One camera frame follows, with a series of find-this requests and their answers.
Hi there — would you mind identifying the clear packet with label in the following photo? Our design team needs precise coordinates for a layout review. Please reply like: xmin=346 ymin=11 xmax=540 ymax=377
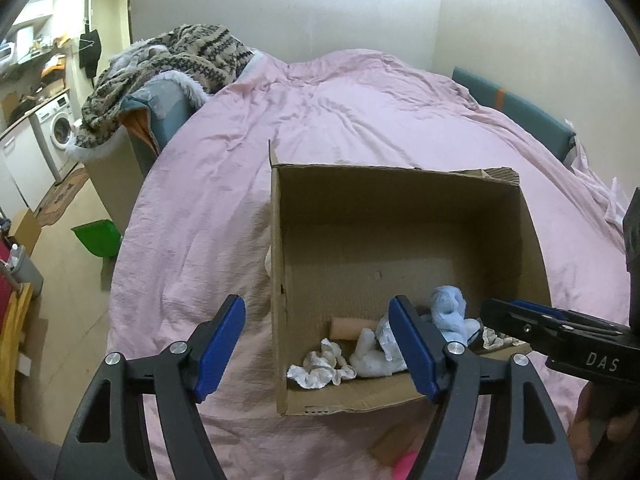
xmin=376 ymin=316 xmax=401 ymax=362

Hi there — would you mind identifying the white kitchen cabinet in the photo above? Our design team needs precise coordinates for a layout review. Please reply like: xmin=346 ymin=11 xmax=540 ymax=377
xmin=0 ymin=120 xmax=56 ymax=211

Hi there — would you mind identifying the black hanging clothing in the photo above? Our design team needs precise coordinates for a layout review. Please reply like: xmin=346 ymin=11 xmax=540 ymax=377
xmin=80 ymin=30 xmax=103 ymax=79

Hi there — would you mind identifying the patterned knit blanket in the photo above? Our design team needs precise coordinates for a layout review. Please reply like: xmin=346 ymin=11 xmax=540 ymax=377
xmin=75 ymin=24 xmax=253 ymax=150

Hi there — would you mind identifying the small cardboard floor box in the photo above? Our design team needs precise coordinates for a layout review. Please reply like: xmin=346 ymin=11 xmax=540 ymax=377
xmin=10 ymin=207 xmax=43 ymax=256

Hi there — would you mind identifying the yellow rack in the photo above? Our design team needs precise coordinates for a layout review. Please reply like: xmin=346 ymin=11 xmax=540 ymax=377
xmin=0 ymin=282 xmax=34 ymax=376

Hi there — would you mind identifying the white washing machine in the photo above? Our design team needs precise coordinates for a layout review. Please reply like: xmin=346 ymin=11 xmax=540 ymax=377
xmin=32 ymin=92 xmax=77 ymax=166

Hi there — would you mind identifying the beige lace scrunchie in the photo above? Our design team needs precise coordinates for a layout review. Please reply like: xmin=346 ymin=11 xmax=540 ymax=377
xmin=480 ymin=327 xmax=507 ymax=352

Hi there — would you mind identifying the person's left leg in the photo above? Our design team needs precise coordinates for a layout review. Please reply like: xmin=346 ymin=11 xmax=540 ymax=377
xmin=0 ymin=420 xmax=62 ymax=480

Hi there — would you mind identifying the grey bin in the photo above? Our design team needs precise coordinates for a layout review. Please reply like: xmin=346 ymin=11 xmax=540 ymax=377
xmin=10 ymin=245 xmax=45 ymax=297

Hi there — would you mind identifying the beige bed base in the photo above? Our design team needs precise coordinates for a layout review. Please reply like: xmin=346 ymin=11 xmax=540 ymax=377
xmin=82 ymin=135 xmax=152 ymax=236

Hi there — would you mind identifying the white striped cloth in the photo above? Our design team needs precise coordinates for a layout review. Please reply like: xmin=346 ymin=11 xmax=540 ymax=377
xmin=575 ymin=147 xmax=632 ymax=226

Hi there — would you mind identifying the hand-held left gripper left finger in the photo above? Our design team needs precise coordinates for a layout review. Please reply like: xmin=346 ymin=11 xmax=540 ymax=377
xmin=59 ymin=294 xmax=247 ymax=480

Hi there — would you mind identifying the person's right hand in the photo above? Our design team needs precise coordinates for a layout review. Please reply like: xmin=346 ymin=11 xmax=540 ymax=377
xmin=570 ymin=382 xmax=640 ymax=480

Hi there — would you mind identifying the white sock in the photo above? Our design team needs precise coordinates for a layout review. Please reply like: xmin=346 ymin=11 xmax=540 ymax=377
xmin=286 ymin=338 xmax=357 ymax=390

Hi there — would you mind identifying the beige stocking sock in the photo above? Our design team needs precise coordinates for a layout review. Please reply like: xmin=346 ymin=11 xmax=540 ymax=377
xmin=332 ymin=317 xmax=378 ymax=342

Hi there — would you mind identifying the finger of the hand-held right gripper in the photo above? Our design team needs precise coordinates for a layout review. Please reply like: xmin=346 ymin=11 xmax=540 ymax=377
xmin=479 ymin=299 xmax=628 ymax=357
xmin=506 ymin=300 xmax=623 ymax=330

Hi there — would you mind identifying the brown cardboard box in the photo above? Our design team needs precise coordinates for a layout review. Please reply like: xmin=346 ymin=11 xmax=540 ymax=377
xmin=267 ymin=140 xmax=553 ymax=417

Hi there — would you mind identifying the brown floor rug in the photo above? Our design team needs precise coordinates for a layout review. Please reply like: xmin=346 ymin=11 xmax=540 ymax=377
xmin=37 ymin=167 xmax=91 ymax=227

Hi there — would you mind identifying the green dustpan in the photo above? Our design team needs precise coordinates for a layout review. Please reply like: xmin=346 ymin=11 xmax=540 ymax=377
xmin=71 ymin=219 xmax=121 ymax=261

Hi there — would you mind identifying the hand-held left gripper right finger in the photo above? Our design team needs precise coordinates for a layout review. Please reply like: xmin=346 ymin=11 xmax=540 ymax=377
xmin=387 ymin=294 xmax=572 ymax=480

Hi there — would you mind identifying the light blue fur-trimmed cushion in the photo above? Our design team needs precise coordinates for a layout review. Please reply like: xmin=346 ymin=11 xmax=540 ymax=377
xmin=120 ymin=80 xmax=207 ymax=156

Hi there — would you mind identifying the pink bed blanket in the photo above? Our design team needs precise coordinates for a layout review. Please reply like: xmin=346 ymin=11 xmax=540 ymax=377
xmin=106 ymin=50 xmax=640 ymax=480

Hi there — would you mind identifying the teal headboard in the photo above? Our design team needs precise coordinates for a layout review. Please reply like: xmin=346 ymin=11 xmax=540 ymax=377
xmin=451 ymin=66 xmax=577 ymax=166

